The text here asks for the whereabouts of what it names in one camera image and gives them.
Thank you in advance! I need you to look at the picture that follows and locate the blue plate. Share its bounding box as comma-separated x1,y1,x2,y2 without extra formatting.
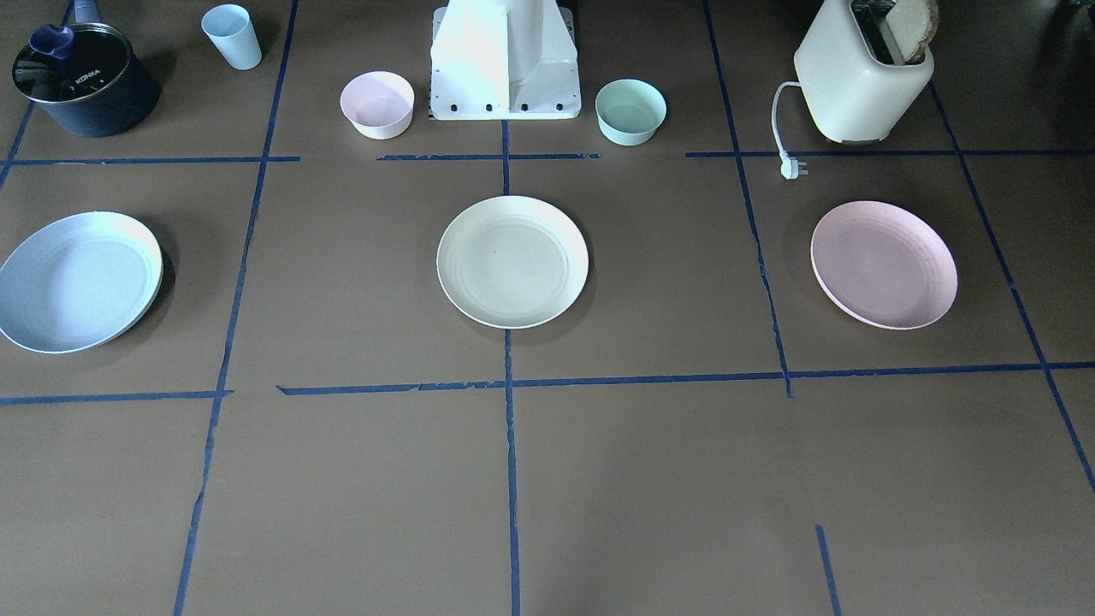
1,211,164,355

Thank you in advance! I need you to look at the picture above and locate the blue plastic cup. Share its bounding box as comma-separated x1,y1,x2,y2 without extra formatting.
201,3,262,70

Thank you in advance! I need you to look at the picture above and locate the bread slice in toaster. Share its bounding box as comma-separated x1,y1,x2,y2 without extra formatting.
885,0,940,65

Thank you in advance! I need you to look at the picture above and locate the white toaster power cable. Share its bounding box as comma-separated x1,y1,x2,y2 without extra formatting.
772,80,810,181

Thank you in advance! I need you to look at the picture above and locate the pink plate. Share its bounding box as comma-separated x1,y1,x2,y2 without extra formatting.
810,200,958,332

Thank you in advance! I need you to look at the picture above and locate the pink bowl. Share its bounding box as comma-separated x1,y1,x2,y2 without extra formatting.
341,71,415,140

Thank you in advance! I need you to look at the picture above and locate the cream plate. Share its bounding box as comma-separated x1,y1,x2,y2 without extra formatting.
435,196,590,330

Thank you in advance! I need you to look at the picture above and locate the white toaster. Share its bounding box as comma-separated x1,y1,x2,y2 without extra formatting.
794,1,935,144

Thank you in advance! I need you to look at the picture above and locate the dark blue saucepan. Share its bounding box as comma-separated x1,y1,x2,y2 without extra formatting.
11,1,162,138

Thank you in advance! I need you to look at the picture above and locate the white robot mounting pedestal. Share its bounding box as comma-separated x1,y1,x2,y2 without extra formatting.
428,1,583,121

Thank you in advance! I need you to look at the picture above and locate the green bowl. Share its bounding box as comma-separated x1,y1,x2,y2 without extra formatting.
595,79,668,146

